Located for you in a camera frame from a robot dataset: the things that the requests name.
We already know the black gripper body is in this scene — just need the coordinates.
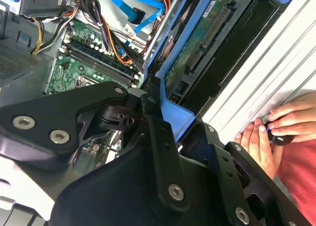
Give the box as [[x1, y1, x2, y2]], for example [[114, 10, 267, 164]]
[[48, 147, 232, 226]]

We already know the round black tool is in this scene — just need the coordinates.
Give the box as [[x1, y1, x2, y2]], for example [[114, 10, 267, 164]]
[[261, 114, 295, 147]]

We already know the person's right hand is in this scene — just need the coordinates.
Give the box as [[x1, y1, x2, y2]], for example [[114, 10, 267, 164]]
[[268, 92, 316, 142]]

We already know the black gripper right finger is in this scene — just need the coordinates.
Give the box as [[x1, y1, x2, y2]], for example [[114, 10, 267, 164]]
[[180, 122, 312, 226]]

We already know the blue wire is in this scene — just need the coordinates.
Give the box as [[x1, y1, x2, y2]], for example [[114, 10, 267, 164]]
[[108, 0, 166, 35]]

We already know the person's left hand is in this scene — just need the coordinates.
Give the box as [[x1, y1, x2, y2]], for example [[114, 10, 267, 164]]
[[234, 118, 283, 180]]

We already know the hard disk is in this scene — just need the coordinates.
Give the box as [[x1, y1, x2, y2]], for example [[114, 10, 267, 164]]
[[142, 0, 301, 144]]

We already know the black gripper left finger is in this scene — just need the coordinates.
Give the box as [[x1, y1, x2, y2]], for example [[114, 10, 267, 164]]
[[0, 75, 191, 214]]

